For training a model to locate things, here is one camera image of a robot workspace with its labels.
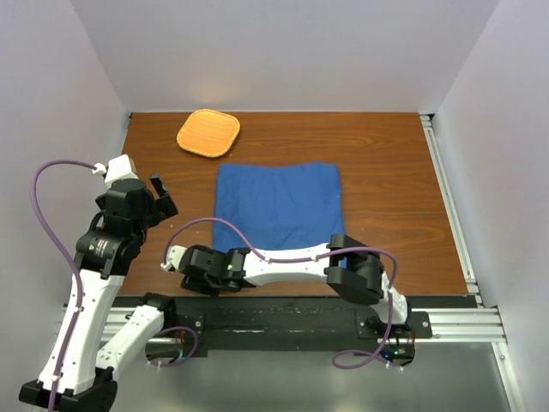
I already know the orange square woven mat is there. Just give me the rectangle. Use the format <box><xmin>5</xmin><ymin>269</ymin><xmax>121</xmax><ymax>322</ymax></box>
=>
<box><xmin>176</xmin><ymin>109</ymin><xmax>240</xmax><ymax>158</ymax></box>

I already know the blue surgical drape cloth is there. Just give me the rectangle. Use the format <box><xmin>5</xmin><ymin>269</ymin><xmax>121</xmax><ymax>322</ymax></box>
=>
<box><xmin>214</xmin><ymin>162</ymin><xmax>346</xmax><ymax>250</ymax></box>

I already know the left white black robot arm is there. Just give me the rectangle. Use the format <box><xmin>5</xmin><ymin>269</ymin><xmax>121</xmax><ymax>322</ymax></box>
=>
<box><xmin>19</xmin><ymin>174</ymin><xmax>178</xmax><ymax>411</ymax></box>

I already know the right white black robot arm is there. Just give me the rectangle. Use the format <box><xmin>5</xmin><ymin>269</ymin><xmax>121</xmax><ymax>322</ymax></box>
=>
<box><xmin>166</xmin><ymin>234</ymin><xmax>413</xmax><ymax>337</ymax></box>

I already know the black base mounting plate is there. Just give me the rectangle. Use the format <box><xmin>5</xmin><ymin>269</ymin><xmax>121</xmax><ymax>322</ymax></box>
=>
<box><xmin>141</xmin><ymin>294</ymin><xmax>433</xmax><ymax>366</ymax></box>

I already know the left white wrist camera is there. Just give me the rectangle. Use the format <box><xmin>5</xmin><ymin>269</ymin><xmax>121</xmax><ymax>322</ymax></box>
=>
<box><xmin>92</xmin><ymin>154</ymin><xmax>138</xmax><ymax>188</ymax></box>

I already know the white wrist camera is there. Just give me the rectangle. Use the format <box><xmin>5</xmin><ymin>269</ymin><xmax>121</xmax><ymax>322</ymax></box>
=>
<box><xmin>160</xmin><ymin>245</ymin><xmax>187</xmax><ymax>272</ymax></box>
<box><xmin>92</xmin><ymin>154</ymin><xmax>138</xmax><ymax>188</ymax></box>

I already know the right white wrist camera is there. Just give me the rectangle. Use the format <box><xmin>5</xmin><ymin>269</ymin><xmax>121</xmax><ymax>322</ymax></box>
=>
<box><xmin>160</xmin><ymin>245</ymin><xmax>187</xmax><ymax>272</ymax></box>

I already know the aluminium frame rail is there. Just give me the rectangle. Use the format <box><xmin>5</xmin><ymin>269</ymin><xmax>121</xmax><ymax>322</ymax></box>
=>
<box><xmin>55</xmin><ymin>304</ymin><xmax>507</xmax><ymax>344</ymax></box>

